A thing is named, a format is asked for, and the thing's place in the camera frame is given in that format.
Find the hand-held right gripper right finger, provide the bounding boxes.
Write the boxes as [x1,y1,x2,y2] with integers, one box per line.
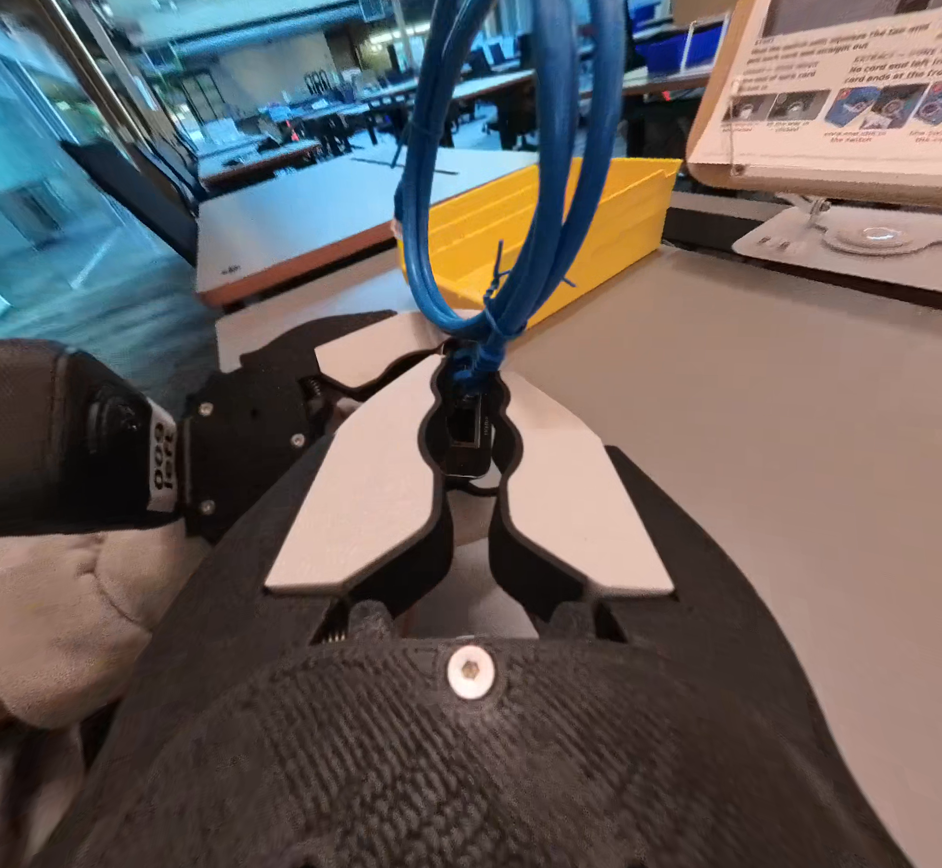
[489,371,677,600]

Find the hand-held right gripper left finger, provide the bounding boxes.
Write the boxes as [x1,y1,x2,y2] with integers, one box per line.
[263,354,453,598]

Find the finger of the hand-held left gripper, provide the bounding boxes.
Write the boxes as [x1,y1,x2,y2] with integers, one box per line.
[315,309,453,394]

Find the blue ethernet cable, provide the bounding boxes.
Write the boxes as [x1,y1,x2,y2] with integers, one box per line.
[393,0,627,398]

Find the black ethernet splitter box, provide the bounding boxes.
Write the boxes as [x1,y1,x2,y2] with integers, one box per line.
[442,386,493,479]

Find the person's left forearm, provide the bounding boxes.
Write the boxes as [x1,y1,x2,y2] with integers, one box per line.
[0,518,210,733]

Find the wood-edged office table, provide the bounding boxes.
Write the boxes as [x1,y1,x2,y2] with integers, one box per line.
[195,147,542,310]

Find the yellow plastic bin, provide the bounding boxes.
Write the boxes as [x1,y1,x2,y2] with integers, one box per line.
[397,156,681,330]

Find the white board stand base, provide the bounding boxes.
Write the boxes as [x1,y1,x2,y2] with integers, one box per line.
[732,197,942,295]

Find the wooden instruction board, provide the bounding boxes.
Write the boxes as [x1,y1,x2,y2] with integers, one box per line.
[673,0,942,210]

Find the blue storage bin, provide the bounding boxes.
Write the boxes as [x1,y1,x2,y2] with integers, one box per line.
[634,22,726,74]

